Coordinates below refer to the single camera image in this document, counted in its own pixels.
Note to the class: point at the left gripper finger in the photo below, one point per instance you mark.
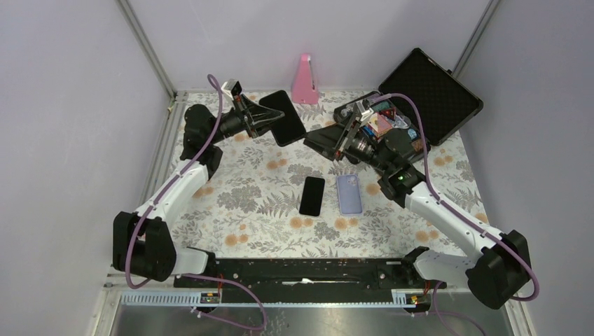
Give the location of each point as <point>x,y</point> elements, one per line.
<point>247,108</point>
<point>263,123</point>

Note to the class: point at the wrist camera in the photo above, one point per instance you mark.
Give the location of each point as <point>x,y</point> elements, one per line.
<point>232,88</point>
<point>364,109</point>

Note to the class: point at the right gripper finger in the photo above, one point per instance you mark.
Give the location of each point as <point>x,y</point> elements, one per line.
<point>326,141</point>
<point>348,117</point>

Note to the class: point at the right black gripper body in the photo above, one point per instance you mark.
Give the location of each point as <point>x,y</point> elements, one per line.
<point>363,148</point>

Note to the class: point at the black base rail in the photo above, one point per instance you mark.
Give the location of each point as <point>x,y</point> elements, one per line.
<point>312,280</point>

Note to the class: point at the black poker chip case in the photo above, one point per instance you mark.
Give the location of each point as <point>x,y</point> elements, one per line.
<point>445,105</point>

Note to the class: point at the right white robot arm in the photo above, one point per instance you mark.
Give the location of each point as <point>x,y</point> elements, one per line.
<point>496,266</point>

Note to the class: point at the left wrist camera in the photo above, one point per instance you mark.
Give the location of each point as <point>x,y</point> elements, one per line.
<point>232,88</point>

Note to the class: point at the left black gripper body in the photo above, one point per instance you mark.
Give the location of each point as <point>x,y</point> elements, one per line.
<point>235,122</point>

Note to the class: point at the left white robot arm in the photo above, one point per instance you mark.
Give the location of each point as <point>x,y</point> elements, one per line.
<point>143,248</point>

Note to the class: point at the pink metronome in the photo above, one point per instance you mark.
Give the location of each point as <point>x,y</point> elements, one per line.
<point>304,89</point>

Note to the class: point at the lilac phone case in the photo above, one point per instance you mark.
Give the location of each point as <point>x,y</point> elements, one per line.
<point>349,196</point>

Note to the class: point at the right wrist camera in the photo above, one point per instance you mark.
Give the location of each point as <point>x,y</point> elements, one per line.
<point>364,109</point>

